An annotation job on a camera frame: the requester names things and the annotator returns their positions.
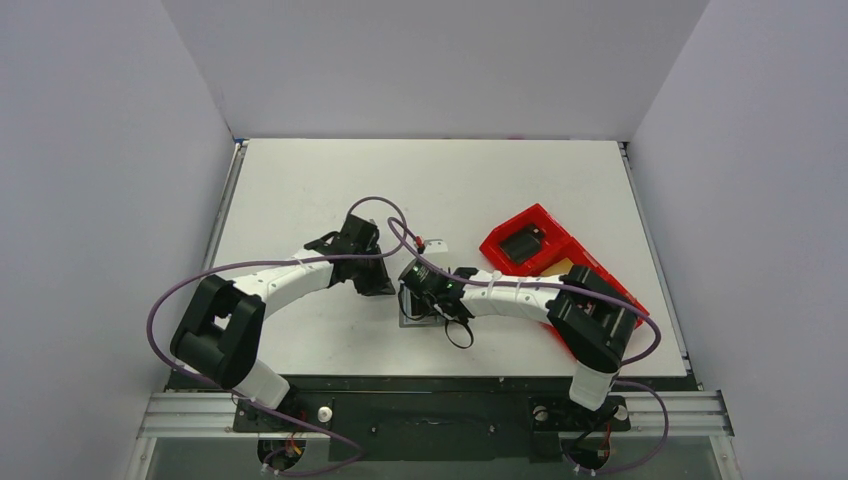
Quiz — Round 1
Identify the grey card holder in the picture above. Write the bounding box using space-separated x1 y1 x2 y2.
397 288 444 328

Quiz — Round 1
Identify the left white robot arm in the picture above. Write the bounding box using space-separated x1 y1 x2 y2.
170 215 395 430

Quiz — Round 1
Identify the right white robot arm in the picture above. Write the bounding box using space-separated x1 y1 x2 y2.
399 261 640 427

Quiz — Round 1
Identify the tan card in tray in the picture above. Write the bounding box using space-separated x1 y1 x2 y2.
542 258 574 276

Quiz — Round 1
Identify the black wallet in tray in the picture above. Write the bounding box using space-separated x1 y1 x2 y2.
498 224 545 265

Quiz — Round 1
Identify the red plastic tray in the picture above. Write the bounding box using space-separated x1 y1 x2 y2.
478 202 651 335

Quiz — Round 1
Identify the black loop cable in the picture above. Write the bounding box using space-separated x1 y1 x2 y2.
442 316 476 350

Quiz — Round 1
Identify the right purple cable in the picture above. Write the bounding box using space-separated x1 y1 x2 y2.
387 217 670 477

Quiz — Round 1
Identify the purple cable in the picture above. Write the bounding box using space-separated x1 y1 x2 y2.
145 195 411 399
387 217 670 477

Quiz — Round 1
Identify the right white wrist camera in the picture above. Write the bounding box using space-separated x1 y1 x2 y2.
415 238 449 256

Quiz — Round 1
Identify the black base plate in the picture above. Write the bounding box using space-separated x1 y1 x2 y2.
163 374 696 462

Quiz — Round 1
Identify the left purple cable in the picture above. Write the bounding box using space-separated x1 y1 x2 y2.
145 195 411 399

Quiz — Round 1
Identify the aluminium frame rail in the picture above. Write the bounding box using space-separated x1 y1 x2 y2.
138 391 732 439

